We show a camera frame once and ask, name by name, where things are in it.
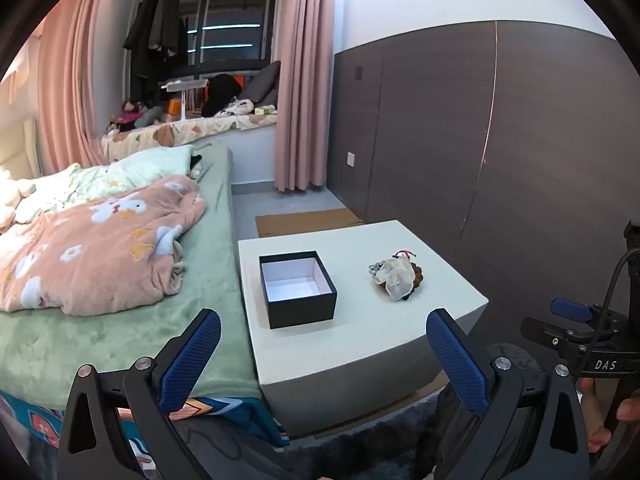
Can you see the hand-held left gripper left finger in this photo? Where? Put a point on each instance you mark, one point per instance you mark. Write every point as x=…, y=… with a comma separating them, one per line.
x=192, y=360

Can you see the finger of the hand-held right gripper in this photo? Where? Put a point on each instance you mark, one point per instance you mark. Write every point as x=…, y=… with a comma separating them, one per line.
x=570, y=309
x=545, y=332

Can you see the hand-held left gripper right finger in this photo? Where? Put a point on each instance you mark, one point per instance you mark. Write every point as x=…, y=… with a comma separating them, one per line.
x=457, y=365

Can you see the white flower hair clip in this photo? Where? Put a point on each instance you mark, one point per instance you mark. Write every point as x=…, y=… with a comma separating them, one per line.
x=397, y=280

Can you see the black jewelry box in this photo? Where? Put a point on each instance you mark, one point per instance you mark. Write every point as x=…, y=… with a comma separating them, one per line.
x=300, y=312

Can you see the person's right hand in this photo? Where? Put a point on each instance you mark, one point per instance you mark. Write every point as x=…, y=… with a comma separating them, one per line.
x=595, y=410

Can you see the colourful printed bed skirt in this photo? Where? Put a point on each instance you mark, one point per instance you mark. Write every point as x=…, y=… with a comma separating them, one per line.
x=240, y=415

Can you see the dark cloth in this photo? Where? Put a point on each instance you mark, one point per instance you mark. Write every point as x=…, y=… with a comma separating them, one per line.
x=450, y=440

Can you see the green bed sheet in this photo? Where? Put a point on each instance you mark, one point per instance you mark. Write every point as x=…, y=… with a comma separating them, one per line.
x=210, y=270

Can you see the white side table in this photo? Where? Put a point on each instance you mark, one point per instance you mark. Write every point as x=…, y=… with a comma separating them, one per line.
x=360, y=330

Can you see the pink duck print blanket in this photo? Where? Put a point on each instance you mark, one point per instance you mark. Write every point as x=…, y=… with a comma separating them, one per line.
x=100, y=260

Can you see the grey fluffy rug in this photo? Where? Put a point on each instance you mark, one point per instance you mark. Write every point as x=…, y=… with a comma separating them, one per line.
x=350, y=455

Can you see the brown cardboard sheet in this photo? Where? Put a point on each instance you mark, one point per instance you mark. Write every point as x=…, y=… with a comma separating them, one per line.
x=300, y=222

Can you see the pale floral quilt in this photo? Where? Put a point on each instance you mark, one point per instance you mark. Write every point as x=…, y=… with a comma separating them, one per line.
x=125, y=170

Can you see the pile of plush toys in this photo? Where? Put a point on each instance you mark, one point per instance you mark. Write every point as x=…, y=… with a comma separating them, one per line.
x=132, y=115

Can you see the black bag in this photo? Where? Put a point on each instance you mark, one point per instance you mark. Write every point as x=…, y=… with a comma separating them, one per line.
x=220, y=92

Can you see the white stand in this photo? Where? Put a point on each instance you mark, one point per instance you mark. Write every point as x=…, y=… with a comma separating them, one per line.
x=186, y=85

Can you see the grey pillow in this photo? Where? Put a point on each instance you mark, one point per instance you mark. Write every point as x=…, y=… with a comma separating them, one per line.
x=262, y=82

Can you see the pink curtain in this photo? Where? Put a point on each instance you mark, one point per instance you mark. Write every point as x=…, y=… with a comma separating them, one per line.
x=305, y=85
x=65, y=85

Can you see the hanging dark clothes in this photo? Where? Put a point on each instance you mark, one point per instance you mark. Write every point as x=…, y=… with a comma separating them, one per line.
x=155, y=30

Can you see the dark framed window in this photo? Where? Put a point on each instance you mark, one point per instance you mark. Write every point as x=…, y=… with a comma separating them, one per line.
x=230, y=25

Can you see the white wall socket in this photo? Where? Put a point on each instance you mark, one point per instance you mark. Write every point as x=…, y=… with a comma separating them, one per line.
x=351, y=159

